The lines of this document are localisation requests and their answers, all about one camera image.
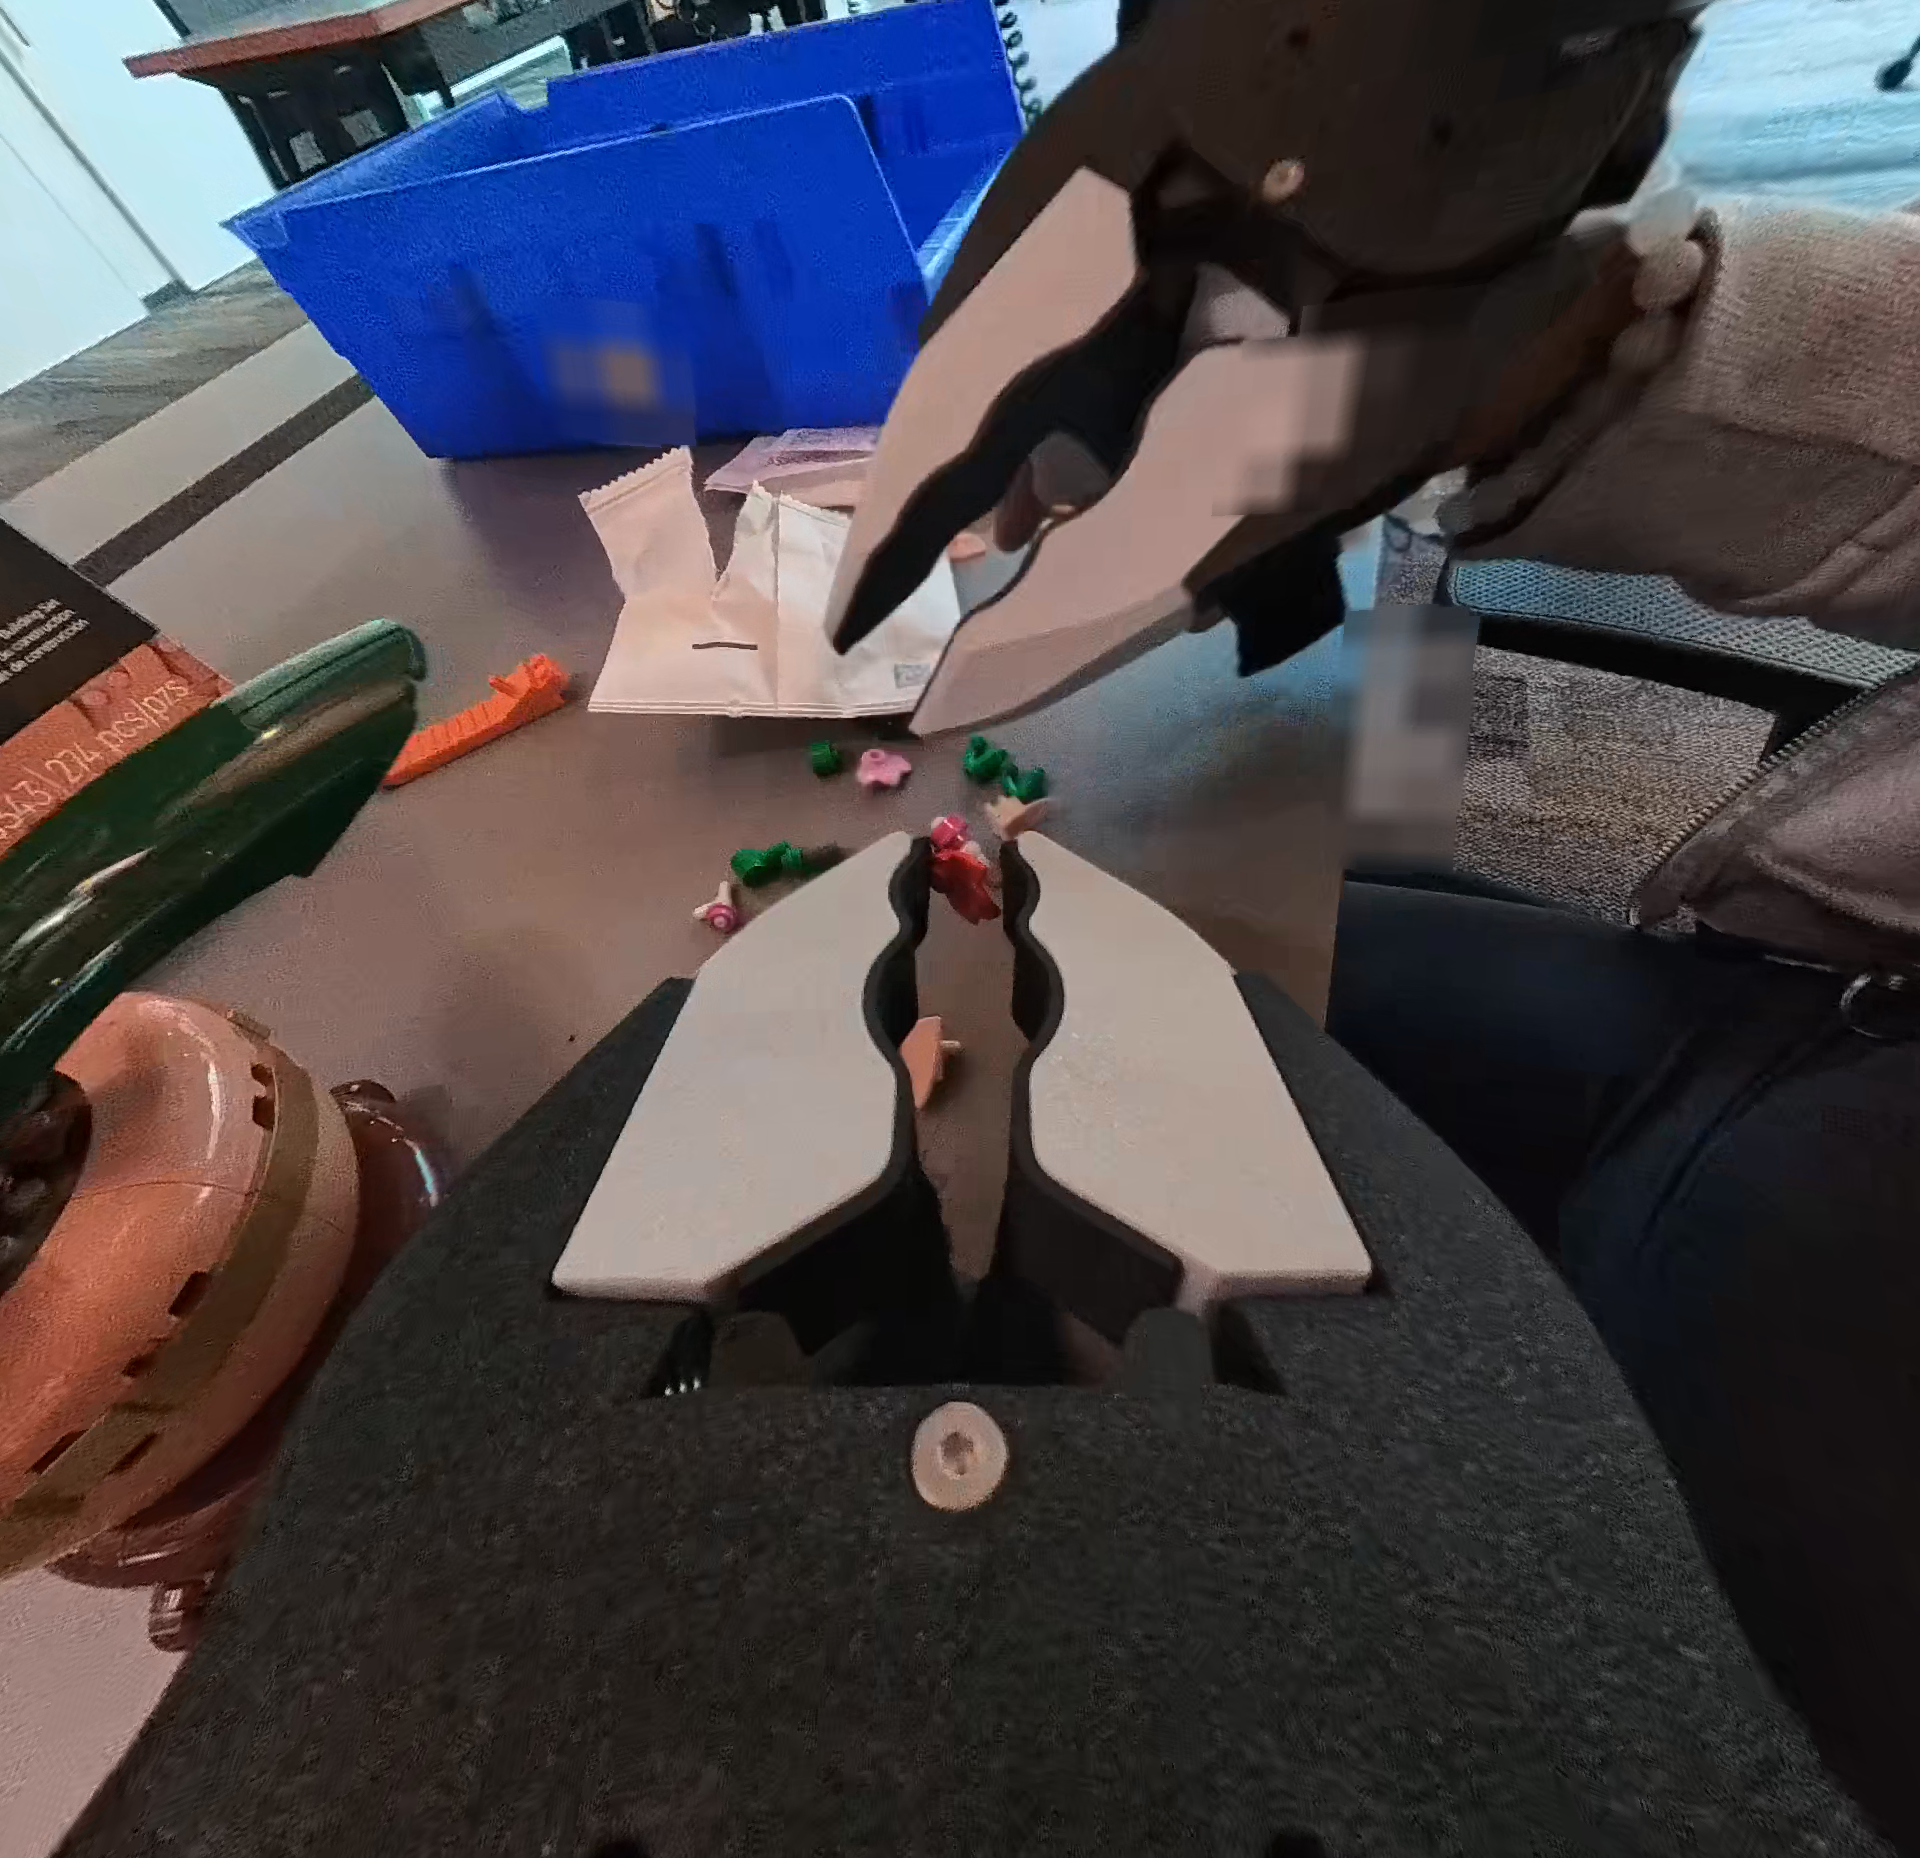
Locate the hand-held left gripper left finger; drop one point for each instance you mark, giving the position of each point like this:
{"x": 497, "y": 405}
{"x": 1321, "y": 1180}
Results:
{"x": 750, "y": 1122}

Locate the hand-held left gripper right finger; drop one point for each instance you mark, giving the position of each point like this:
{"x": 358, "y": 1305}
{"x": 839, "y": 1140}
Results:
{"x": 1184, "y": 1122}

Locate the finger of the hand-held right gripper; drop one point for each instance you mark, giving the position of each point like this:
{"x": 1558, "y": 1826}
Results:
{"x": 1080, "y": 612}
{"x": 1004, "y": 329}

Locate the pink star toy flower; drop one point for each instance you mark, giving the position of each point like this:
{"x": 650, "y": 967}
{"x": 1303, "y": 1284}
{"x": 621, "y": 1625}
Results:
{"x": 883, "y": 768}

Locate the person's right forearm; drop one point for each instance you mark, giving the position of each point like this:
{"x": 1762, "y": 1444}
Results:
{"x": 1800, "y": 418}

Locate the person's right hand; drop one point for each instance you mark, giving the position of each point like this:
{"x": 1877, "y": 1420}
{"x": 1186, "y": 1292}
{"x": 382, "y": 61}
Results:
{"x": 1575, "y": 336}

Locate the green toy leaf piece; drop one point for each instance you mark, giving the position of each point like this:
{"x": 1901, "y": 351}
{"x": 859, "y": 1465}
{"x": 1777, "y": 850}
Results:
{"x": 1029, "y": 781}
{"x": 982, "y": 756}

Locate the tan toy piece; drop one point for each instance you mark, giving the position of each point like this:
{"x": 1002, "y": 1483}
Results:
{"x": 1021, "y": 817}

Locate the small pink white toy flower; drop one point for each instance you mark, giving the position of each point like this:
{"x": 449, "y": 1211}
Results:
{"x": 721, "y": 912}

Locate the clear plastic bag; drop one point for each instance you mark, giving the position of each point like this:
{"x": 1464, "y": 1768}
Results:
{"x": 794, "y": 456}

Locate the white paper bag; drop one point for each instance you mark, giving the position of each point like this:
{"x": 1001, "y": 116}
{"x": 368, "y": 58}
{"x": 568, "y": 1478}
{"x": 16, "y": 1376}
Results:
{"x": 825, "y": 598}
{"x": 660, "y": 612}

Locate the green toy stem piece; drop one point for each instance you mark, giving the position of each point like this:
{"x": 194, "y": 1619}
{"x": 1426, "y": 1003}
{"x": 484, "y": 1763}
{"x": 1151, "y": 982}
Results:
{"x": 773, "y": 861}

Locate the blue plastic bin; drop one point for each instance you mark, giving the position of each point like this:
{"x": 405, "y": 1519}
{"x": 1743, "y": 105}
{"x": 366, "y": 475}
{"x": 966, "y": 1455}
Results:
{"x": 644, "y": 269}

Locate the orange brick separator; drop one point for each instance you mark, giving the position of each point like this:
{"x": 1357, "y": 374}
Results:
{"x": 481, "y": 719}

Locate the person's legs in dark trousers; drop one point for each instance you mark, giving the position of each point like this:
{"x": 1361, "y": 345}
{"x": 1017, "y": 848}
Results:
{"x": 1650, "y": 1289}

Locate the black office chair armrest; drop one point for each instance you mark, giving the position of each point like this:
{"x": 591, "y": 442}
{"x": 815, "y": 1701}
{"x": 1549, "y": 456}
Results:
{"x": 1650, "y": 642}

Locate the toy brick potted plant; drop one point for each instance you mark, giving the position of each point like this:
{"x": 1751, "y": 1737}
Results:
{"x": 150, "y": 1212}

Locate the person's grey jacket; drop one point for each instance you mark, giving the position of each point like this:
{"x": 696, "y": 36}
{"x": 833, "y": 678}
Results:
{"x": 1800, "y": 838}

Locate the brown background table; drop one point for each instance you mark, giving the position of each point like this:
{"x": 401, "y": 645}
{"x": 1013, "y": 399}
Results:
{"x": 374, "y": 12}

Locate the black toy set box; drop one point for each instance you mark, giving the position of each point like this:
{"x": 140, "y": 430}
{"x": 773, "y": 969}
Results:
{"x": 61, "y": 642}

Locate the white cabinet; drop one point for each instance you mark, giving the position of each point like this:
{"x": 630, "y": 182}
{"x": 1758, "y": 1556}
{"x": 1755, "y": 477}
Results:
{"x": 61, "y": 208}

